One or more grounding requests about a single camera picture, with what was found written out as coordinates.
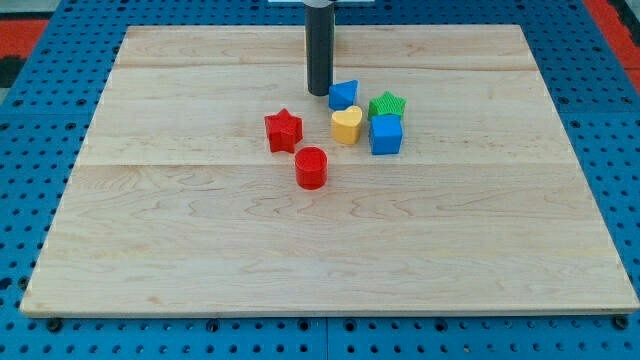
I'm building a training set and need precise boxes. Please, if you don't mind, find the red cylinder block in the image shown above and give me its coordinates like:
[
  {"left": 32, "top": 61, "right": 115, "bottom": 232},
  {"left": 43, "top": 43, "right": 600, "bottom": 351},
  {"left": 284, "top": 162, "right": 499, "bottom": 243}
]
[{"left": 294, "top": 146, "right": 328, "bottom": 190}]

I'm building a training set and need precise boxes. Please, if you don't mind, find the blue cube block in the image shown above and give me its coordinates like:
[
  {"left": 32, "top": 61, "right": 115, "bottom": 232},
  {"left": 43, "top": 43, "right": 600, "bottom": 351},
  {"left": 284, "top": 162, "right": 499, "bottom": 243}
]
[{"left": 369, "top": 114, "right": 403, "bottom": 155}]

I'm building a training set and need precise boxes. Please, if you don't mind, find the blue triangle block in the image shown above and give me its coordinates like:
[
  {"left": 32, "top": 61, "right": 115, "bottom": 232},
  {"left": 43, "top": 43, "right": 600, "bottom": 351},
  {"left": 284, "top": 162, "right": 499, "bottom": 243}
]
[{"left": 328, "top": 80, "right": 359, "bottom": 111}]

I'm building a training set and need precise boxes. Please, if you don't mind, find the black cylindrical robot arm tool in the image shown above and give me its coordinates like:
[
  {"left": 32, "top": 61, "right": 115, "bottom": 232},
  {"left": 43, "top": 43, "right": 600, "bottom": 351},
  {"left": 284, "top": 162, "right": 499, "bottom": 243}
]
[{"left": 303, "top": 0, "right": 335, "bottom": 96}]

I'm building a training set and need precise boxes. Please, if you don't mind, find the yellow heart block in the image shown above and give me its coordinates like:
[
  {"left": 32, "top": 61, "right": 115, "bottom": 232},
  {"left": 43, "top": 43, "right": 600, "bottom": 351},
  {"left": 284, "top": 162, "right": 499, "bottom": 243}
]
[{"left": 331, "top": 105, "right": 363, "bottom": 145}]

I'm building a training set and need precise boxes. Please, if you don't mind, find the light wooden board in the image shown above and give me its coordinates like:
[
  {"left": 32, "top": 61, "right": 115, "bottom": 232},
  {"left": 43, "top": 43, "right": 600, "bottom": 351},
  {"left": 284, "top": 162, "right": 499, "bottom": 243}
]
[{"left": 21, "top": 25, "right": 639, "bottom": 318}]

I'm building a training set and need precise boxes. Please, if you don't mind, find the green star block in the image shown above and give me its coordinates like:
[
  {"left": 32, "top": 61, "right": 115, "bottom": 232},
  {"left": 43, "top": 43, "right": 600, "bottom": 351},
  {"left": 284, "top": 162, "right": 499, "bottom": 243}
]
[{"left": 367, "top": 91, "right": 406, "bottom": 120}]

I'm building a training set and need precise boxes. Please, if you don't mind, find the red star block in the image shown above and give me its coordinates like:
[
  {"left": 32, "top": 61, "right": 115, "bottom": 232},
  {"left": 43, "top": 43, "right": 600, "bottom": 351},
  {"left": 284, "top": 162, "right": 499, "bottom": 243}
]
[{"left": 264, "top": 108, "right": 303, "bottom": 153}]

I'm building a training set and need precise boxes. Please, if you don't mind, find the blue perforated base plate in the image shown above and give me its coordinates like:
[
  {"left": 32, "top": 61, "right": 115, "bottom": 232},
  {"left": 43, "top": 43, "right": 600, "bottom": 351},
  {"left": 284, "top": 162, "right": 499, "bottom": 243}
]
[{"left": 1, "top": 1, "right": 639, "bottom": 359}]

